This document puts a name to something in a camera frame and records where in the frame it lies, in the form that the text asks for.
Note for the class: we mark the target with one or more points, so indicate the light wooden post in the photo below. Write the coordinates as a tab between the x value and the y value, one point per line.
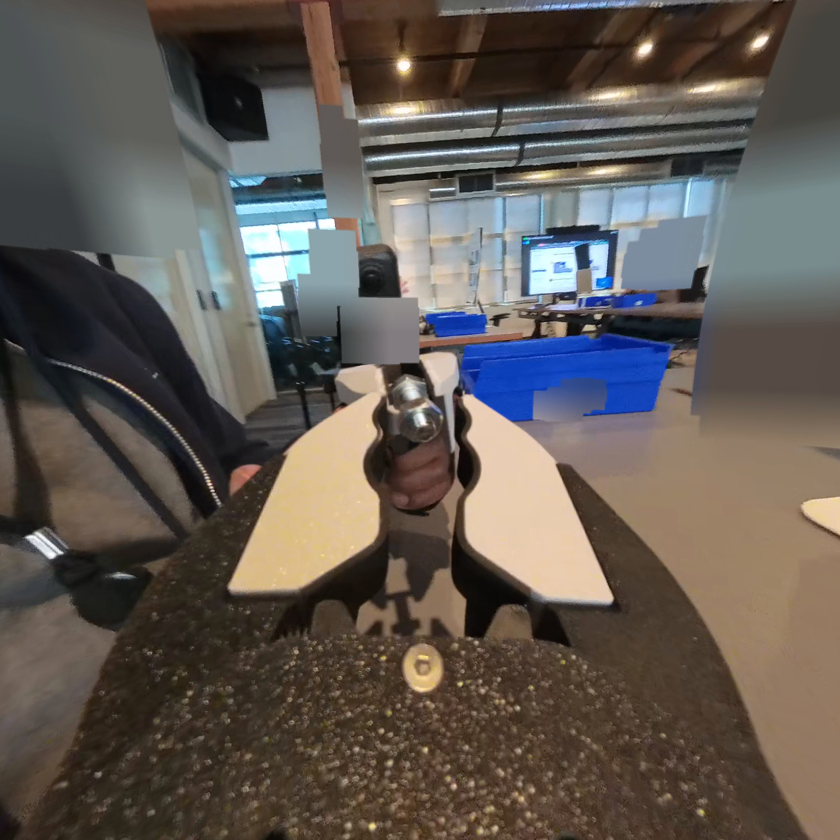
325	52

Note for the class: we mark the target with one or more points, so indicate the printed banner stand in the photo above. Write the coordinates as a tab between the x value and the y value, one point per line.
476	269

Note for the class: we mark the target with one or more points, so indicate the white rounded flat pad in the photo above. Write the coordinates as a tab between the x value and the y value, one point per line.
823	515

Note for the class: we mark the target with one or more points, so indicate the beige and black device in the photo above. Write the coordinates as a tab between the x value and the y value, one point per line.
584	275

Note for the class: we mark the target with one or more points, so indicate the black wall speaker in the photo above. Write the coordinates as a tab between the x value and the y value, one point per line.
236	108

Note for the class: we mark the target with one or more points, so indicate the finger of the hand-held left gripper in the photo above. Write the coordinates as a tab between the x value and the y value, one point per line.
358	384
446	374

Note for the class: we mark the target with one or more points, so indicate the person's left hand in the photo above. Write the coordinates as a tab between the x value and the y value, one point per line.
420	476

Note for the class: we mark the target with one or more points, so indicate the silver hex bolt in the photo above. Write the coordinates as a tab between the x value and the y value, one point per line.
407	390

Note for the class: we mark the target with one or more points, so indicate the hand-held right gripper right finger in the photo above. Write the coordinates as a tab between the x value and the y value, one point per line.
525	512

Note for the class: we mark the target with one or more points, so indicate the silver hex nut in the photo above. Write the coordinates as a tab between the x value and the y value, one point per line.
405	426

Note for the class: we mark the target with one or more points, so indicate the blue plastic bin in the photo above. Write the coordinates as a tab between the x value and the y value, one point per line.
456	325
630	300
499	374

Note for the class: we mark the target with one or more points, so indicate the wooden office desk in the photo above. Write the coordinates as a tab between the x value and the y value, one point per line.
623	312
472	339

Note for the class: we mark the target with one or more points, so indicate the large computer monitor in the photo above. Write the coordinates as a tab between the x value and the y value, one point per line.
558	262

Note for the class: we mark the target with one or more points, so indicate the person's navy zip jacket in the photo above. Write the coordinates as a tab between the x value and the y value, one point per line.
98	315

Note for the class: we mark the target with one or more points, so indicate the black wall vent grille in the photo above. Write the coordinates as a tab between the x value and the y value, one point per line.
476	182

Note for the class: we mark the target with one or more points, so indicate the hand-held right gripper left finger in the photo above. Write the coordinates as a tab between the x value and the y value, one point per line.
308	512

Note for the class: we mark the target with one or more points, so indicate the person's right hand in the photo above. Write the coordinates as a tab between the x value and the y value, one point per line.
241	476

